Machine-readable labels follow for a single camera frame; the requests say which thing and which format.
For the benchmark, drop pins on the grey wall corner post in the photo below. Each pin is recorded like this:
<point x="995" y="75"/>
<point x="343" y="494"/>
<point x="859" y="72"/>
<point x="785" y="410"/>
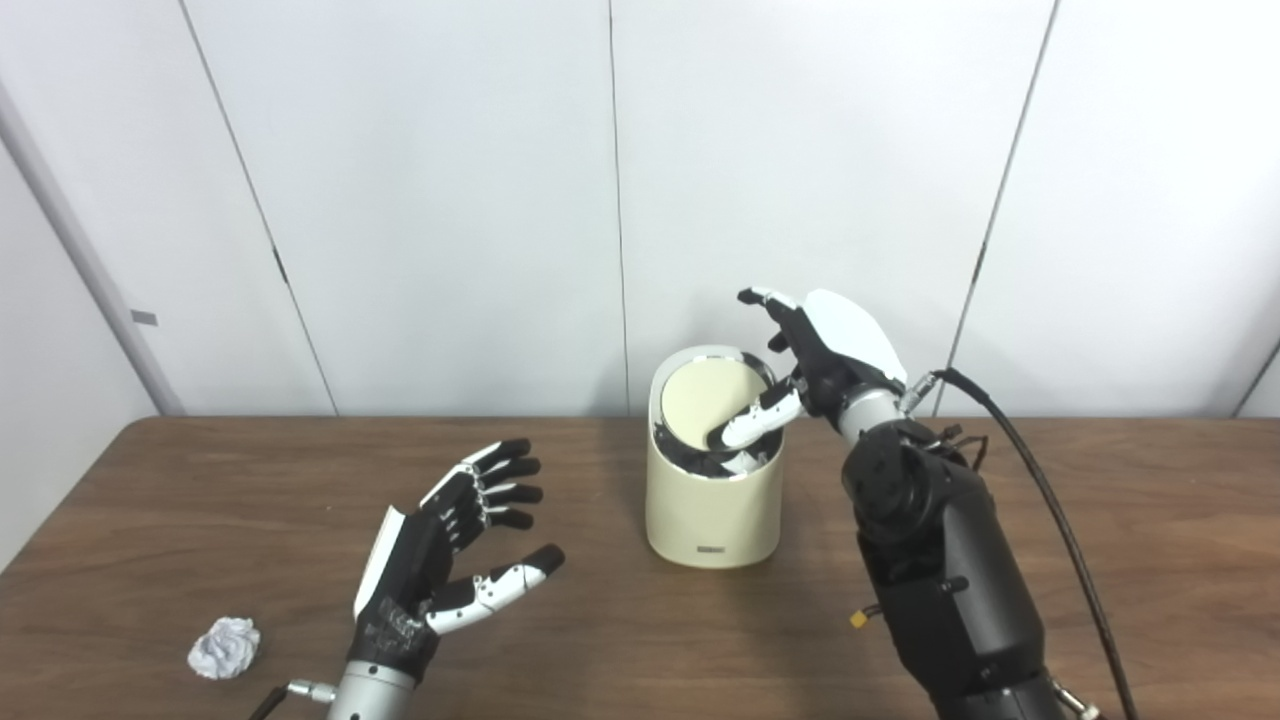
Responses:
<point x="80" y="270"/>

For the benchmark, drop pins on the cream round bin lid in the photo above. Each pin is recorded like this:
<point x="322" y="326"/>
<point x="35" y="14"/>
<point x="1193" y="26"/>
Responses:
<point x="700" y="400"/>

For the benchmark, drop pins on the black bin liner bag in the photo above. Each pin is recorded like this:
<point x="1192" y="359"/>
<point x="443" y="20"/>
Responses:
<point x="680" y="458"/>

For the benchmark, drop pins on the cream-colored round bin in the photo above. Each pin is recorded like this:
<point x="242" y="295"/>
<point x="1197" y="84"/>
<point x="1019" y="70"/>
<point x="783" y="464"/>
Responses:
<point x="712" y="515"/>

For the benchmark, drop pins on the white paper ball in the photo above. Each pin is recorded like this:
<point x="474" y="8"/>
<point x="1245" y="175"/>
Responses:
<point x="224" y="648"/>

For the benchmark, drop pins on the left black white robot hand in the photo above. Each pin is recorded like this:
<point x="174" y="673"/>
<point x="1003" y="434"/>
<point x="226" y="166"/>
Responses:
<point x="405" y="580"/>

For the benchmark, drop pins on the black wall panel hinge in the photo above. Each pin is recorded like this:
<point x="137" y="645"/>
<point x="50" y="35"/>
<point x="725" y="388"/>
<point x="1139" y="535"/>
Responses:
<point x="280" y="265"/>

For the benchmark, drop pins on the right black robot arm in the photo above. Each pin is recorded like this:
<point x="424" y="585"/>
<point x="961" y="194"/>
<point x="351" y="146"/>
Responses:
<point x="940" y="570"/>

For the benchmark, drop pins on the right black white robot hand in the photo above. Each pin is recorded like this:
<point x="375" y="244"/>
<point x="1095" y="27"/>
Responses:
<point x="830" y="350"/>

